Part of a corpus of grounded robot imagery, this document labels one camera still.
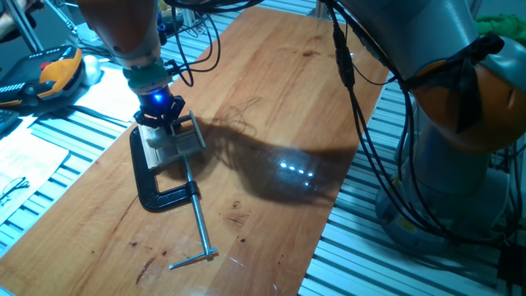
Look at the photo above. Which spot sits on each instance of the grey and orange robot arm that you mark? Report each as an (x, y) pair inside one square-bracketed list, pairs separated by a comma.
[(431, 33)]

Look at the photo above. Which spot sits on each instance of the white paper sheet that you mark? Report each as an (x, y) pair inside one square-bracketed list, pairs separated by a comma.
[(33, 164), (102, 98)]

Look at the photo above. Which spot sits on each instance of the black C-clamp with steel screw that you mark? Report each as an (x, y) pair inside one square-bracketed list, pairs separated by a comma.
[(144, 185)]

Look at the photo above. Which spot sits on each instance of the grey metal strut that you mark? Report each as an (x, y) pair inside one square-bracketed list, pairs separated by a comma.
[(24, 29)]

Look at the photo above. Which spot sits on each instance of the orange and black teach pendant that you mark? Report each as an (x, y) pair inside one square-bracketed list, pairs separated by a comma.
[(57, 74)]

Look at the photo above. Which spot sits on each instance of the small wooden window frame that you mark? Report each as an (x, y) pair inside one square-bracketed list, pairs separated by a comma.
[(199, 135)]

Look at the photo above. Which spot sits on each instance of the person's bare forearm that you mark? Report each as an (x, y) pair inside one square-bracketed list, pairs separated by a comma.
[(6, 20)]

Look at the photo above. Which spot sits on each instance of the thin-framed eyeglasses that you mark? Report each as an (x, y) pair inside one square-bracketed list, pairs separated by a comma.
[(20, 183)]

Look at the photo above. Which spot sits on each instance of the glossy brown wooden board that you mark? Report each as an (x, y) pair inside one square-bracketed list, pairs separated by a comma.
[(267, 103)]

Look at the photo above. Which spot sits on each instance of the green cloth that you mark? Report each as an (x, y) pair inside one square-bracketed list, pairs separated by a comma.
[(501, 24)]

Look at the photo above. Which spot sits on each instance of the black computer keyboard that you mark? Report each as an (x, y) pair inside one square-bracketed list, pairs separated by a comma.
[(7, 120)]

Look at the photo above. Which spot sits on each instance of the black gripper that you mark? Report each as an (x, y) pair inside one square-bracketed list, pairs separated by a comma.
[(160, 103)]

